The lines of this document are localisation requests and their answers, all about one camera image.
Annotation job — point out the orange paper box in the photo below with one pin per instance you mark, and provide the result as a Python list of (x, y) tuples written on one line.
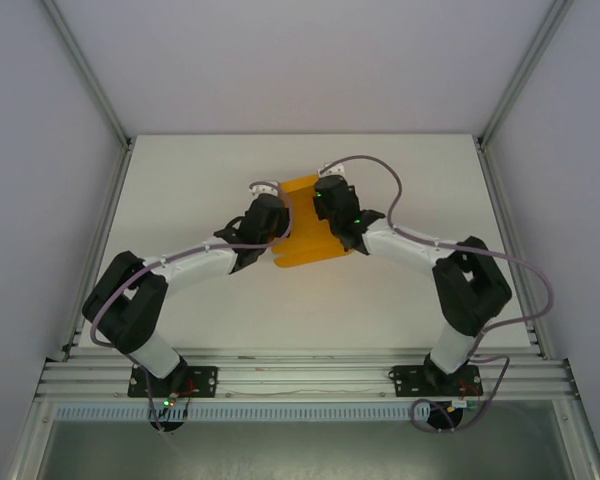
[(305, 240)]

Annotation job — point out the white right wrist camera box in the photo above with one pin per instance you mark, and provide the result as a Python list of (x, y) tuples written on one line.
[(332, 170)]

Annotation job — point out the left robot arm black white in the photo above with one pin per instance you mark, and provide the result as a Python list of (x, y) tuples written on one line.
[(130, 300)]

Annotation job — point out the aluminium mounting rail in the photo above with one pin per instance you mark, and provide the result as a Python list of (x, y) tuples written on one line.
[(305, 372)]

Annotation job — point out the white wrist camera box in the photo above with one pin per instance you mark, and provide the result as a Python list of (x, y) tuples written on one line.
[(265, 189), (332, 170)]

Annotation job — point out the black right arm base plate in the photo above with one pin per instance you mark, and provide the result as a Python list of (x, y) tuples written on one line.
[(405, 380)]

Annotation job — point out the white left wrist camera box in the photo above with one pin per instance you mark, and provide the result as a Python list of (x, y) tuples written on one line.
[(265, 189)]

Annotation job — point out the aluminium table side rail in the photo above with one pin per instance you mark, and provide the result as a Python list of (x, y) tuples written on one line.
[(107, 225), (502, 200)]

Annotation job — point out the aluminium frame post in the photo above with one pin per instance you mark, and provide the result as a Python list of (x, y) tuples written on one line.
[(525, 75), (87, 75)]

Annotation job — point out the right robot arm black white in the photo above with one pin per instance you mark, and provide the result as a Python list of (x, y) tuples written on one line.
[(470, 295)]

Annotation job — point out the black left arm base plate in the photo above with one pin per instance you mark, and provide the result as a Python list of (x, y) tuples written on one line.
[(205, 380)]

